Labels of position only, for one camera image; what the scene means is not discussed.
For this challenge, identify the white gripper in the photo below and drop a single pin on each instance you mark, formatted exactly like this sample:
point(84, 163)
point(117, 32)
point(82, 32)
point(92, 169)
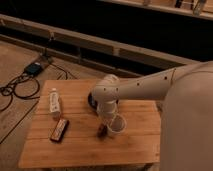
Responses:
point(106, 111)

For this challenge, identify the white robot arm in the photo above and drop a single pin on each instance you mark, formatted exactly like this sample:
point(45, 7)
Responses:
point(186, 140)

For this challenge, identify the dark ceramic bowl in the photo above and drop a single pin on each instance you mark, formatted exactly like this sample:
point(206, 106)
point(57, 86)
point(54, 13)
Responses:
point(92, 102)

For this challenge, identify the brown snack packet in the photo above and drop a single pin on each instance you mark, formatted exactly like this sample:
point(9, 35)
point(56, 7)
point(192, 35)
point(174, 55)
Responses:
point(102, 130)

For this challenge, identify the wooden table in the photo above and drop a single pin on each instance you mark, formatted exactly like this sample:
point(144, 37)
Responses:
point(138, 144)

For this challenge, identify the white plastic bottle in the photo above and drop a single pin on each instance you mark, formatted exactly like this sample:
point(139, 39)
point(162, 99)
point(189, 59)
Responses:
point(54, 103)

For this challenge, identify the long wooden beam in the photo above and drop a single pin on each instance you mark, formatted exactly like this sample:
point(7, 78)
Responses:
point(110, 47)

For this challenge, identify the black power adapter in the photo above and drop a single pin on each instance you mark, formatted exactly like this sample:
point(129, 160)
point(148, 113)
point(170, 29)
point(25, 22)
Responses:
point(33, 69)

